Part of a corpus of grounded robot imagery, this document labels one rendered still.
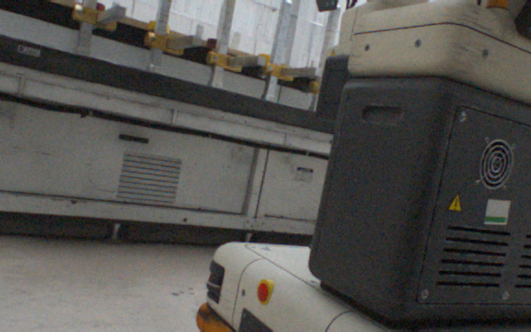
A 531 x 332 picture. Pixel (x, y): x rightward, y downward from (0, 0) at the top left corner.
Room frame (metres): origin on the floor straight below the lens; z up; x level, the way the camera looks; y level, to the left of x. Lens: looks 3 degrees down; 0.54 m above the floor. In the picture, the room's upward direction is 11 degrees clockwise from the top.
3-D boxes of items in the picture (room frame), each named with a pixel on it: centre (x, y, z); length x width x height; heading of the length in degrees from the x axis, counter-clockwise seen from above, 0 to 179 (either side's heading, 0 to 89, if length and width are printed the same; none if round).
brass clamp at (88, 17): (1.77, 0.68, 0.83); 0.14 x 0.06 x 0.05; 122
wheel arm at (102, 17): (1.74, 0.64, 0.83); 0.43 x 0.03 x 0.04; 32
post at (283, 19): (2.16, 0.06, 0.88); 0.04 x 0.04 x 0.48; 32
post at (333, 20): (2.29, -0.15, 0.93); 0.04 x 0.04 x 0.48; 32
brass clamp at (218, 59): (2.04, 0.26, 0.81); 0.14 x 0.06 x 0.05; 122
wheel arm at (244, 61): (2.01, 0.22, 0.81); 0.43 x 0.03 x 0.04; 32
